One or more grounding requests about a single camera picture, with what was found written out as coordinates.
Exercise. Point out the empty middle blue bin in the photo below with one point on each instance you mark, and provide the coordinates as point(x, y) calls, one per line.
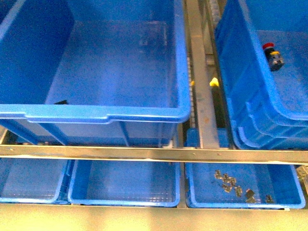
point(120, 64)

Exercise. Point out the lower blue tray centre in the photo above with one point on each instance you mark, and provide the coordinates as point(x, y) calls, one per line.
point(125, 183)

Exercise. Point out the lower blue tray with clips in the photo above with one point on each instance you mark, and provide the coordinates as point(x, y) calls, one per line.
point(251, 186)

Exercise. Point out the lower blue tray left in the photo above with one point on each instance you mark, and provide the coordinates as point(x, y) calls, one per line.
point(35, 181)

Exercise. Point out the red mushroom push button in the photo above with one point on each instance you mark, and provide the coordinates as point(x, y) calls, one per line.
point(273, 56)

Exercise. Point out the pile of small metal clips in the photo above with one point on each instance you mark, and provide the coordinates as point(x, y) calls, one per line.
point(229, 184)

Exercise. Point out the vertical steel divider rail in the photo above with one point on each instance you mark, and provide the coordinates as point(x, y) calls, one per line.
point(204, 114)

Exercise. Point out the horizontal steel shelf rail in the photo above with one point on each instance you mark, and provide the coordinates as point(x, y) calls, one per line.
point(156, 154)

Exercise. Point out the blue target bin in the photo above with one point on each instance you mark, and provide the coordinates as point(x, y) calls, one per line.
point(267, 110)

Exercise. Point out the small black plastic clip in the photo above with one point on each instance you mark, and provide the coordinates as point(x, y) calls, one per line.
point(63, 102)

